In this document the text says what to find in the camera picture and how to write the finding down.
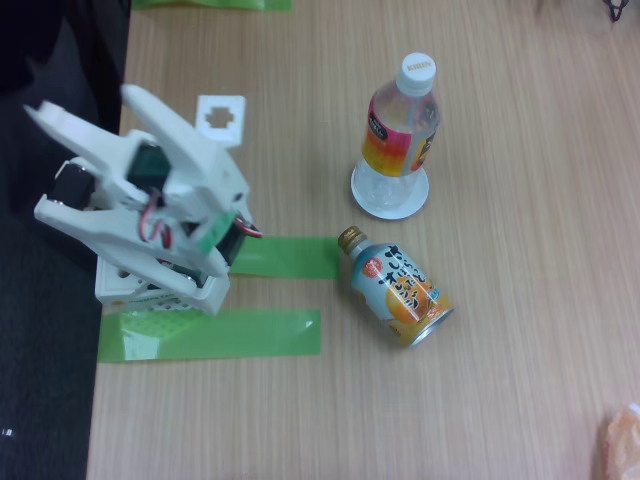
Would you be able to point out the white round plate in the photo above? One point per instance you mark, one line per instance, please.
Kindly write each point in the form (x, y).
(395, 202)

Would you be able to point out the green paper label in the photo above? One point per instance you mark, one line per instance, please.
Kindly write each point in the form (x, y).
(215, 232)

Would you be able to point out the short green tape strip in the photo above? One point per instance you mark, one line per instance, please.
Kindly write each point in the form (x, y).
(285, 257)

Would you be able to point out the long green tape strip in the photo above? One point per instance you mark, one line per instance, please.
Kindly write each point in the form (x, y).
(240, 334)

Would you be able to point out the orange juice bottle can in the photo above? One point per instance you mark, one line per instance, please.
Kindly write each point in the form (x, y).
(395, 290)

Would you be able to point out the clear plastic bottle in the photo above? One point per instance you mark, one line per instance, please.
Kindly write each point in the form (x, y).
(400, 130)

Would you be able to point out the orange plastic bag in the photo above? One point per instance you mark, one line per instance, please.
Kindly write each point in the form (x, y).
(625, 445)

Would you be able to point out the green tape at table edge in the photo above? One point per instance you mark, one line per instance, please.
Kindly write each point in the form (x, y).
(210, 4)

